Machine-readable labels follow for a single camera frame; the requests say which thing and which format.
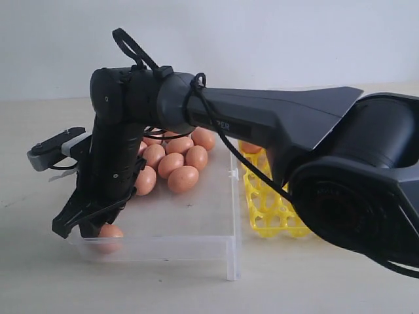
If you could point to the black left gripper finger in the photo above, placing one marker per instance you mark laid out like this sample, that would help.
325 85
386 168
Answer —
76 212

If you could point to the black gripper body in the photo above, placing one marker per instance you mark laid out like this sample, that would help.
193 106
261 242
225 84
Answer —
106 175

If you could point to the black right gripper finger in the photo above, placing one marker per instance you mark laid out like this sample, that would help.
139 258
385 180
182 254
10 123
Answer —
102 225

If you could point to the brown egg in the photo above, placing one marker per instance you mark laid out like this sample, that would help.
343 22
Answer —
203 137
169 134
143 146
180 145
249 148
154 139
169 163
183 179
153 155
197 156
145 181
109 239

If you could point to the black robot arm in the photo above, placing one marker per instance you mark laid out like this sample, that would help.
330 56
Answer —
349 161

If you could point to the clear plastic box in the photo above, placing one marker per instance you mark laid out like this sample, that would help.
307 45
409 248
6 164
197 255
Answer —
200 224

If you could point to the yellow plastic egg tray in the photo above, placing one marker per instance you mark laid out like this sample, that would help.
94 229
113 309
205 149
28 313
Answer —
269 214

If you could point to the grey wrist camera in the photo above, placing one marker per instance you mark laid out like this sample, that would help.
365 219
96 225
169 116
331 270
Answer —
73 143

